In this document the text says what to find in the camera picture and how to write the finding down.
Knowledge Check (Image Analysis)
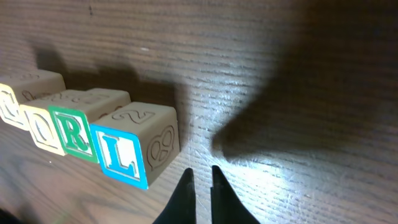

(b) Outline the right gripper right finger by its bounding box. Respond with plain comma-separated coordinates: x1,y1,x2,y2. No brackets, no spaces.
211,166,259,224

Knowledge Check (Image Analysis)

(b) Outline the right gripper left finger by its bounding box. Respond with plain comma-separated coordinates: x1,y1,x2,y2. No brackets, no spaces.
153,168,197,224

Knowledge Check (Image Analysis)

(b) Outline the blue L block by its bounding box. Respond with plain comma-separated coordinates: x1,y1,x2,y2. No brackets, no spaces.
89,101,181,190

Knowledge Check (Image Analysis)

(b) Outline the green R block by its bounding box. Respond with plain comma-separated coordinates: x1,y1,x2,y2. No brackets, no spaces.
47,87,132,164

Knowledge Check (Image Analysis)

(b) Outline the yellow O block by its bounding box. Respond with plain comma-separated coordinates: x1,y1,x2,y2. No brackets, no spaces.
19,89,91,157

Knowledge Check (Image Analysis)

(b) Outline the yellow C block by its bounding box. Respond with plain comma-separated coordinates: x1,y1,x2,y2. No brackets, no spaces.
1,70,66,131

